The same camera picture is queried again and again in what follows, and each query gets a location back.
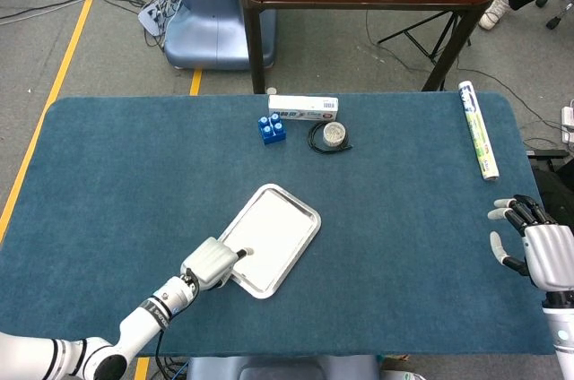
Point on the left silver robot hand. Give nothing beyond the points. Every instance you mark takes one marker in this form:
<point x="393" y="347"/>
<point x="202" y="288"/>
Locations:
<point x="208" y="263"/>

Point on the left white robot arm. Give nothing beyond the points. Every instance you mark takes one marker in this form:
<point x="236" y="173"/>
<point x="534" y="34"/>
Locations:
<point x="139" y="326"/>

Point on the white wall-side power strip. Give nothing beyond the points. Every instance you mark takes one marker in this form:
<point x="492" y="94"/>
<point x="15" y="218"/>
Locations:
<point x="568" y="124"/>

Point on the white toothpaste box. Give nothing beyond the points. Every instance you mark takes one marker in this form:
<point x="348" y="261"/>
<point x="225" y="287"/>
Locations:
<point x="300" y="107"/>

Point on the white sneaker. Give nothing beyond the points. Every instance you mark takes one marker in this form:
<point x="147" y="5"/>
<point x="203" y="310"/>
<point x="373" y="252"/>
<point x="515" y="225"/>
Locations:
<point x="493" y="10"/>

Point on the small clear round jar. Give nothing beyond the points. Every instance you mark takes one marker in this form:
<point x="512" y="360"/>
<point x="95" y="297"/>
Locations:
<point x="334" y="134"/>

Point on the black tripod stand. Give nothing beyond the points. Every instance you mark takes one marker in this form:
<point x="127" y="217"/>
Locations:
<point x="421" y="35"/>

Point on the blue building block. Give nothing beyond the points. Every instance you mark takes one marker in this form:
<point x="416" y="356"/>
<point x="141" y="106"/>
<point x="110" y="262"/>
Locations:
<point x="271" y="131"/>

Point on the plastic wrap roll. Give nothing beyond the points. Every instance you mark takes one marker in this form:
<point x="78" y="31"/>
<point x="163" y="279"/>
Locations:
<point x="477" y="133"/>

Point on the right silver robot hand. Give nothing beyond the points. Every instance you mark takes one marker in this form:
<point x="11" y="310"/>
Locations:
<point x="549" y="259"/>

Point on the white floor power strip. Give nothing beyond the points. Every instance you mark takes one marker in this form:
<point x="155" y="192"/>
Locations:
<point x="154" y="14"/>

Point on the blue felt table cover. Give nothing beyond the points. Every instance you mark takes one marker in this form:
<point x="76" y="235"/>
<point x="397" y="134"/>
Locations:
<point x="403" y="241"/>

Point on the white paper sheet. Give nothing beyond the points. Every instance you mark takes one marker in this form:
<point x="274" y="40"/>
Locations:
<point x="273" y="227"/>

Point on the black office chair base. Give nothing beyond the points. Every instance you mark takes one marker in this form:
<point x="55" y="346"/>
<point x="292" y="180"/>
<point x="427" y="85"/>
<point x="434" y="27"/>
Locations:
<point x="556" y="17"/>

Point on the lavender blue robot base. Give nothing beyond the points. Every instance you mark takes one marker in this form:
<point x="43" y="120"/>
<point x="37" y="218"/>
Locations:
<point x="211" y="26"/>

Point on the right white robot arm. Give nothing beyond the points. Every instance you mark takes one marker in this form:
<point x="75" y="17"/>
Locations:
<point x="560" y="335"/>

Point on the silver metal tray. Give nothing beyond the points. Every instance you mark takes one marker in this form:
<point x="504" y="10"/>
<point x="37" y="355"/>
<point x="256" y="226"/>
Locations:
<point x="316" y="221"/>

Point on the black chair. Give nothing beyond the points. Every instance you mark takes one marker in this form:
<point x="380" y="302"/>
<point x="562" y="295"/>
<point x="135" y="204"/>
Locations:
<point x="556" y="183"/>

